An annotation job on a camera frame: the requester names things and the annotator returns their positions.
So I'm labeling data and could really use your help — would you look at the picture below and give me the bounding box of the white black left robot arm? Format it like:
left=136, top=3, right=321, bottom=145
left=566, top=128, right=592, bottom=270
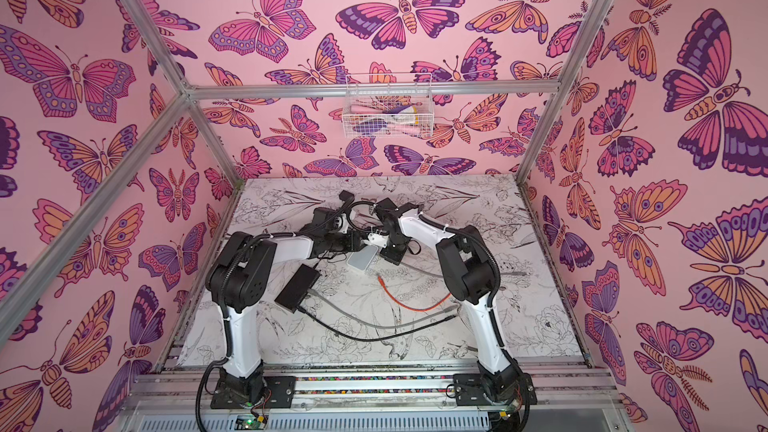
left=196, top=208, right=370, bottom=410

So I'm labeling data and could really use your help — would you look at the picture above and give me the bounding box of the red ethernet cable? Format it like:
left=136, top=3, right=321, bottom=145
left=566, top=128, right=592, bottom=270
left=375, top=274, right=454, bottom=313

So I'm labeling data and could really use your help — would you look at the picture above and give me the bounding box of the black power adapter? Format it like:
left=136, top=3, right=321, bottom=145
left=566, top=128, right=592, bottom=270
left=339, top=190, right=382, bottom=231

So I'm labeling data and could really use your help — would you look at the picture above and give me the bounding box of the white network switch box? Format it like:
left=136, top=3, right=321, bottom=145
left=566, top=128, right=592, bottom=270
left=346, top=245, right=381, bottom=274

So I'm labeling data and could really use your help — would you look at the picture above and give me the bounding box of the aluminium frame post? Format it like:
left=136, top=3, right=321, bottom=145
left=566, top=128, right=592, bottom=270
left=120, top=0, right=241, bottom=187

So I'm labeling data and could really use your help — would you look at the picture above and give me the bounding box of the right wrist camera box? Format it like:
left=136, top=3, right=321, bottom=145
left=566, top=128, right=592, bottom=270
left=363, top=232, right=389, bottom=248

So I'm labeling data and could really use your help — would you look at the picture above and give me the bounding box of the black network switch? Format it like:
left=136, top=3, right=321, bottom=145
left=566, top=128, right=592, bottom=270
left=275, top=265, right=320, bottom=313

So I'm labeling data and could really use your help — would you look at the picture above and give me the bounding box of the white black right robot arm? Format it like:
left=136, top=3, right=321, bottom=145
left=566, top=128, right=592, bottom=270
left=372, top=199, right=537, bottom=431

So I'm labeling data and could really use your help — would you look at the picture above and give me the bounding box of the white wire basket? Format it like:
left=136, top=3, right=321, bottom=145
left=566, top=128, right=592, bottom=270
left=340, top=72, right=435, bottom=139

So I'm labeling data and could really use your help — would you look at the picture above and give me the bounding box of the black ethernet cable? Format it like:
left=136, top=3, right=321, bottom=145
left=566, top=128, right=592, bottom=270
left=296, top=302, right=463, bottom=343

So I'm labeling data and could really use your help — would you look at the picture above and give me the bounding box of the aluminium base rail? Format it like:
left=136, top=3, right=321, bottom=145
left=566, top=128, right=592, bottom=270
left=114, top=361, right=634, bottom=431

